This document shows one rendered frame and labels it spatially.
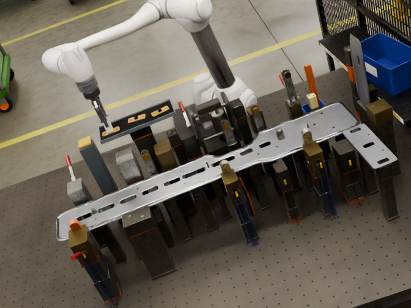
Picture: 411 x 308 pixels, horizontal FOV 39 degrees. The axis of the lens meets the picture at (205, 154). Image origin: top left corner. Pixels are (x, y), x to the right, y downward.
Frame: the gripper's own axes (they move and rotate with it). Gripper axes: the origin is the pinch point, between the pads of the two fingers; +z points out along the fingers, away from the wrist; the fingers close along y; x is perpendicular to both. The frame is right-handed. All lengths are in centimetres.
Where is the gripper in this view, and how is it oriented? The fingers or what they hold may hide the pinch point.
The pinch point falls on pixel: (107, 124)
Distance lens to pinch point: 268.1
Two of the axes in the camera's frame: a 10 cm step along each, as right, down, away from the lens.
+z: 3.0, 7.7, 5.7
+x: 9.3, -3.6, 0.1
